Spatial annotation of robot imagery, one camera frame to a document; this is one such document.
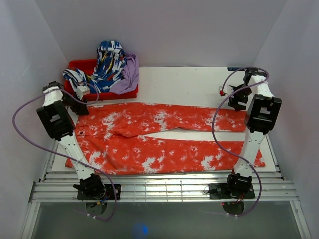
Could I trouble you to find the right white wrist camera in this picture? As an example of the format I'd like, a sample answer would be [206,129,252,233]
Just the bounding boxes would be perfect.
[218,84,233,97]

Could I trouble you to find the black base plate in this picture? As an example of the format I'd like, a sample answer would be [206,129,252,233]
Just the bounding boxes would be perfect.
[208,183,255,200]
[76,184,122,201]

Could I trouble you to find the purple folded garment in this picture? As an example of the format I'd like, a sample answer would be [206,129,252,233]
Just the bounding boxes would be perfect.
[109,52,139,95]

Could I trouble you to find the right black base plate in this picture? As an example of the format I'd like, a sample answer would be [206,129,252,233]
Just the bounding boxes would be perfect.
[208,183,255,200]

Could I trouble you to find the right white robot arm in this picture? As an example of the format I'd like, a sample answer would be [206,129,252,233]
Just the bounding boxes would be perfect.
[225,68,282,198]

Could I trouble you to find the blue white patterned trousers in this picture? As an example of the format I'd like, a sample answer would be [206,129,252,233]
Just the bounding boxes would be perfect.
[62,40,127,94]

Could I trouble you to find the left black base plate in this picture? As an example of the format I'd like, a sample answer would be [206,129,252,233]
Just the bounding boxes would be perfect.
[76,184,122,201]

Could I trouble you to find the red white tie-dye trousers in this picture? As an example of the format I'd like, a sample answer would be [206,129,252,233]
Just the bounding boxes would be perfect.
[65,102,266,175]

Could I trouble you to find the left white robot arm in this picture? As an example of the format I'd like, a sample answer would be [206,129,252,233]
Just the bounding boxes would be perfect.
[36,81,106,199]

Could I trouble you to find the red plastic bin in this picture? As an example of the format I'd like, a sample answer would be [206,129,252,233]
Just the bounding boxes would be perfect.
[64,59,139,101]

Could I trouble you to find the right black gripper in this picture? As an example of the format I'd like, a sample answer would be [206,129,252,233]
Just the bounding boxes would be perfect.
[228,85,252,112]

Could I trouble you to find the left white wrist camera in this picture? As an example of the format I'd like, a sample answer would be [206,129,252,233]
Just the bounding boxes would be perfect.
[75,86,90,100]

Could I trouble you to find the aluminium rail frame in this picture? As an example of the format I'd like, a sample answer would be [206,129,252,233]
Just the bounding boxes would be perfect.
[21,137,311,239]

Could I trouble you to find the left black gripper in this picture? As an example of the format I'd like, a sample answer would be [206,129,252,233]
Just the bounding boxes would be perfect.
[61,91,89,116]

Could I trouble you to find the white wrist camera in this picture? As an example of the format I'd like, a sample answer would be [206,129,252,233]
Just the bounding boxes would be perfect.
[75,86,90,100]
[218,84,233,97]

